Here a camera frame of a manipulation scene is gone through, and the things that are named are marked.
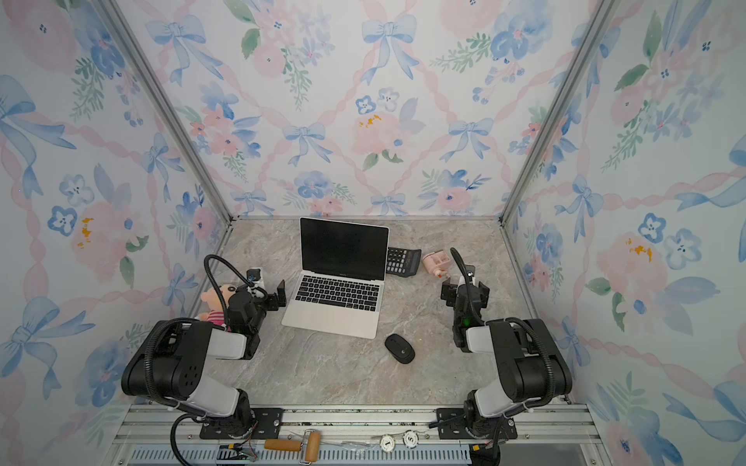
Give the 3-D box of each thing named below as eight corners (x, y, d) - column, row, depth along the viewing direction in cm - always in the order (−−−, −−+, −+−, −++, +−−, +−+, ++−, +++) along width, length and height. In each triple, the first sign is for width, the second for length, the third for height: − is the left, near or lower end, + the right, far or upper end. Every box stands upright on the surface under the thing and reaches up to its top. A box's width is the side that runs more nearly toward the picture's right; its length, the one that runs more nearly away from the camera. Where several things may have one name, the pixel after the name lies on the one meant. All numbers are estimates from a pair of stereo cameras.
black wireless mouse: (405, 369, 85) (406, 366, 83) (381, 343, 90) (381, 340, 88) (418, 356, 87) (419, 353, 85) (394, 331, 92) (395, 328, 90)
